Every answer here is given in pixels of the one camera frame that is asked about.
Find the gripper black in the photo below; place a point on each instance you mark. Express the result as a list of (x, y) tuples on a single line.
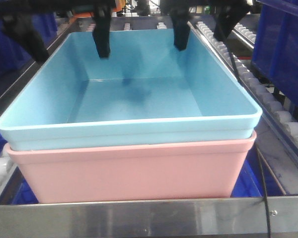
[(232, 11), (18, 26)]

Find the light blue plastic box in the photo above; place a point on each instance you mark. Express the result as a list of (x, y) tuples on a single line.
[(146, 92)]

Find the pink plastic box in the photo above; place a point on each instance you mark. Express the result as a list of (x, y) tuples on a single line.
[(205, 169)]

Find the metal roller conveyor shelf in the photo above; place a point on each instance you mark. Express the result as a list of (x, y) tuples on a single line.
[(241, 217)]

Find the large blue crate beside conveyor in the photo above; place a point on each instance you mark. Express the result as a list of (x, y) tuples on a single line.
[(275, 52)]

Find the blue crate below rollers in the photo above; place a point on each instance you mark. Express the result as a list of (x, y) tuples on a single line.
[(248, 183)]

